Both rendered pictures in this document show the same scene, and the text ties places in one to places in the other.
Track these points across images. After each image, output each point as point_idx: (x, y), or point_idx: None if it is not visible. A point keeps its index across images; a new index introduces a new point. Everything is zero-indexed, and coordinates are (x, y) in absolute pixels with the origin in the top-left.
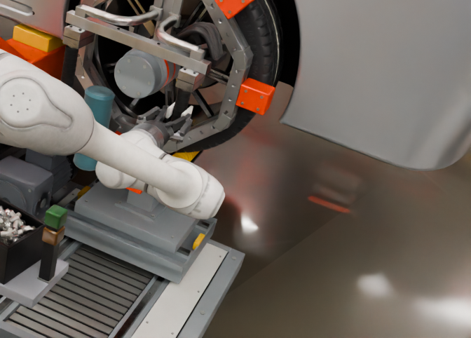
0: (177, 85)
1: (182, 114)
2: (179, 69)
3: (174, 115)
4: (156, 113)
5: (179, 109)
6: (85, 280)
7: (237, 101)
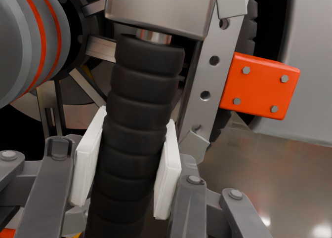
0: (118, 5)
1: (173, 170)
2: (68, 46)
3: (110, 177)
4: (7, 196)
5: (137, 141)
6: None
7: (224, 98)
